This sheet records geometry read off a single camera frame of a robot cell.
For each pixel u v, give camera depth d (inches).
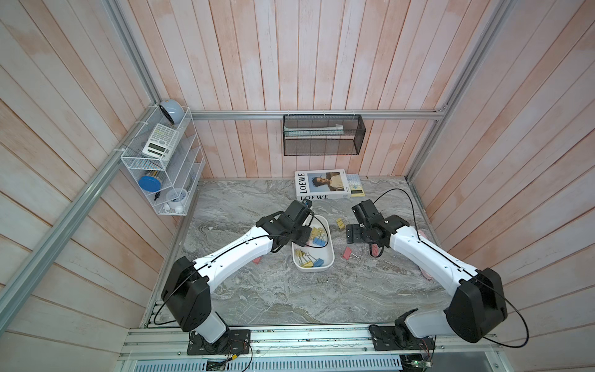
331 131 34.8
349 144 41.8
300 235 28.8
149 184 29.9
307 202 28.5
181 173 32.3
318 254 36.6
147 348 29.3
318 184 45.0
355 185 46.2
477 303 16.2
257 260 20.9
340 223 40.4
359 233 29.8
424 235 39.0
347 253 36.6
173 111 32.1
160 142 30.0
